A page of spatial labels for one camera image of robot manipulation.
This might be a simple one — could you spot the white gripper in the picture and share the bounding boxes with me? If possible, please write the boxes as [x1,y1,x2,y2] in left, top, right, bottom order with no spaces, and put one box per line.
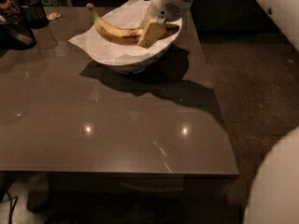
[137,0,192,49]

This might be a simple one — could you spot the yellow banana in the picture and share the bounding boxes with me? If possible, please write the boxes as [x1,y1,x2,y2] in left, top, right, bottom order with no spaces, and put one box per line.
[86,3,179,46]

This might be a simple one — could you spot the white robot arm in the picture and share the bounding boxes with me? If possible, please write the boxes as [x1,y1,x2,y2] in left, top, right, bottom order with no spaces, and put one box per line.
[149,0,299,224]

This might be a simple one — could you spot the white bowl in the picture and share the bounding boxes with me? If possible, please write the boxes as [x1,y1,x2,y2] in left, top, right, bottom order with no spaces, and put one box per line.
[107,22,180,74]

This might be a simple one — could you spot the white paper liner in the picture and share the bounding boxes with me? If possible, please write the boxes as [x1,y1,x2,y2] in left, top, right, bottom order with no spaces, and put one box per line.
[69,0,182,66]

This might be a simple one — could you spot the dark cabinet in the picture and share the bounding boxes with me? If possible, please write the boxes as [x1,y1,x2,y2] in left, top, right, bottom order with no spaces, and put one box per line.
[67,0,281,33]

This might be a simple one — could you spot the small wrapped packet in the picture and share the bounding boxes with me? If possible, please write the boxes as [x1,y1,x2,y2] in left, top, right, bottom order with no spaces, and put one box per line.
[47,12,61,21]

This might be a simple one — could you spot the black mesh pen cup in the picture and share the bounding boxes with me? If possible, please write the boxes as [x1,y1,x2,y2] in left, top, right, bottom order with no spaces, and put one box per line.
[21,0,49,29]

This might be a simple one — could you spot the black mesh basket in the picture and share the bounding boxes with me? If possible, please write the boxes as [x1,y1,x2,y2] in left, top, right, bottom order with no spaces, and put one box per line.
[0,14,36,50]

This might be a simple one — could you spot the black floor cable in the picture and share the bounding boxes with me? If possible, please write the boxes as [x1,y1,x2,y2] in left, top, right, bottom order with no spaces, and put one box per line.
[4,191,19,224]

